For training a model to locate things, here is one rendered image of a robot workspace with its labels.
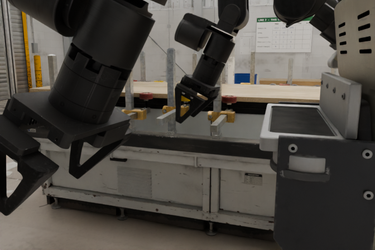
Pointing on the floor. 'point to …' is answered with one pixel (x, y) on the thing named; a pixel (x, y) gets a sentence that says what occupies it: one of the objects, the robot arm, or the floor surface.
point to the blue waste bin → (243, 78)
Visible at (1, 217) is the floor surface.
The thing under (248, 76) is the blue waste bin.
